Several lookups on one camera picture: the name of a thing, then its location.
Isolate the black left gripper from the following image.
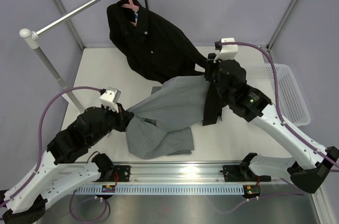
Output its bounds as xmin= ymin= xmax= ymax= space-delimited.
xmin=88 ymin=102 xmax=133 ymax=147

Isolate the grey shirt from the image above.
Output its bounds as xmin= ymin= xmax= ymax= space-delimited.
xmin=126 ymin=76 xmax=210 ymax=159

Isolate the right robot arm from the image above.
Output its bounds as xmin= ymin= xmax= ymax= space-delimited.
xmin=204 ymin=53 xmax=338 ymax=194

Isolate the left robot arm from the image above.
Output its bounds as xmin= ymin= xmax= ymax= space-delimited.
xmin=1 ymin=105 xmax=133 ymax=223

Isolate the black shirt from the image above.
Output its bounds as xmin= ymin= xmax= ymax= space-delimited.
xmin=106 ymin=0 xmax=222 ymax=126

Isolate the white plastic basket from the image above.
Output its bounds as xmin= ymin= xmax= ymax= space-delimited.
xmin=244 ymin=64 xmax=311 ymax=127

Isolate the metal clothes rack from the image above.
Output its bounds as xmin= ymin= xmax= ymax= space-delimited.
xmin=19 ymin=0 xmax=149 ymax=111

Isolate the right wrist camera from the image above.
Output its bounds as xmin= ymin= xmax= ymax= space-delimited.
xmin=214 ymin=38 xmax=238 ymax=63

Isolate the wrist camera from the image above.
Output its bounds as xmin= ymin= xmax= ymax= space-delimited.
xmin=99 ymin=87 xmax=121 ymax=112
xmin=214 ymin=38 xmax=238 ymax=63

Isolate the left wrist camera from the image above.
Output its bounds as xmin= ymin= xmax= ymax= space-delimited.
xmin=99 ymin=87 xmax=121 ymax=112

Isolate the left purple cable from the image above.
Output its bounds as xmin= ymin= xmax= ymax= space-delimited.
xmin=0 ymin=86 xmax=109 ymax=222

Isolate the purple cable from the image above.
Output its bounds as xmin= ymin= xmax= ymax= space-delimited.
xmin=0 ymin=86 xmax=109 ymax=222
xmin=211 ymin=41 xmax=339 ymax=214

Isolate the white slotted cable duct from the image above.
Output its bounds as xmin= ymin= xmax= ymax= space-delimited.
xmin=75 ymin=184 xmax=245 ymax=195

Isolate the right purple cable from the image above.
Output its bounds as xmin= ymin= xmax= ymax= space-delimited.
xmin=211 ymin=41 xmax=339 ymax=214

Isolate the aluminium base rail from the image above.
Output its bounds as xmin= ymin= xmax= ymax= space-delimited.
xmin=52 ymin=160 xmax=297 ymax=185

